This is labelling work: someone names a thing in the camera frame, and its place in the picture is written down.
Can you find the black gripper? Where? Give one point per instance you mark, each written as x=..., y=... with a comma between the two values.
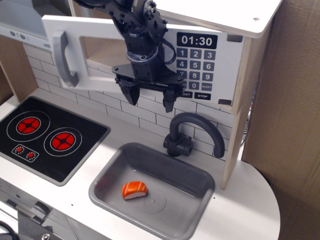
x=148, y=72

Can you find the white toy microwave door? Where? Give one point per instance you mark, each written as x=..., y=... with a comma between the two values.
x=195, y=63

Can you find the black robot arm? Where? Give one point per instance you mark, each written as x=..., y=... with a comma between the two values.
x=135, y=22

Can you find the white wooden microwave cabinet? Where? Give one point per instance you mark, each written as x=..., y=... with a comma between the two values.
x=149, y=113

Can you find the dark grey toy faucet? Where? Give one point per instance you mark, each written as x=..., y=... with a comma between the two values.
x=185, y=131

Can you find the orange salmon sushi toy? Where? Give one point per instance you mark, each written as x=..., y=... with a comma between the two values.
x=134, y=189

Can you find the grey toy sink basin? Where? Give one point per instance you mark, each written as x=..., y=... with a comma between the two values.
x=178, y=193

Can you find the black toy stove top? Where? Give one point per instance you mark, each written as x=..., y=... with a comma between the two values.
x=47, y=140

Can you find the brown cardboard box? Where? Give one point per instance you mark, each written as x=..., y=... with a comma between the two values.
x=283, y=140

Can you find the grey range hood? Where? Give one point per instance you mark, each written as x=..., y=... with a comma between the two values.
x=21, y=20

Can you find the grey metal bracket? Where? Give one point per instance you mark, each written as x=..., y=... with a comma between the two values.
x=32, y=216

